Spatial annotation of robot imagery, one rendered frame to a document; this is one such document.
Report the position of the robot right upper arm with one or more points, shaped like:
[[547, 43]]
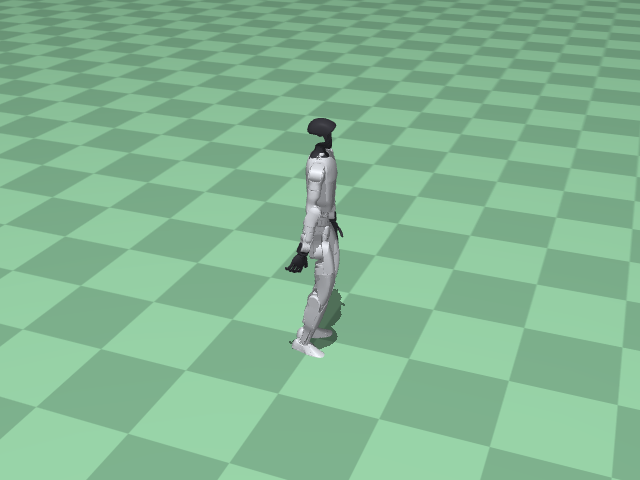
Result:
[[316, 177]]

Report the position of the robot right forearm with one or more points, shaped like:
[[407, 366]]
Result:
[[310, 222]]

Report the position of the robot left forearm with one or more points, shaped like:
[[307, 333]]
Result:
[[332, 214]]

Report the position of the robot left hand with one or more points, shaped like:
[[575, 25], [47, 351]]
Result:
[[335, 225]]

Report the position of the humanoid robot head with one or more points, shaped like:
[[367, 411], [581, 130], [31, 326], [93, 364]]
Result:
[[321, 127]]

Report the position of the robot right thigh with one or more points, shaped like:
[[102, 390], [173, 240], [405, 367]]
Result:
[[324, 269]]

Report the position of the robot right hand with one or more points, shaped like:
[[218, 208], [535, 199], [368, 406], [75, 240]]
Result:
[[299, 260]]

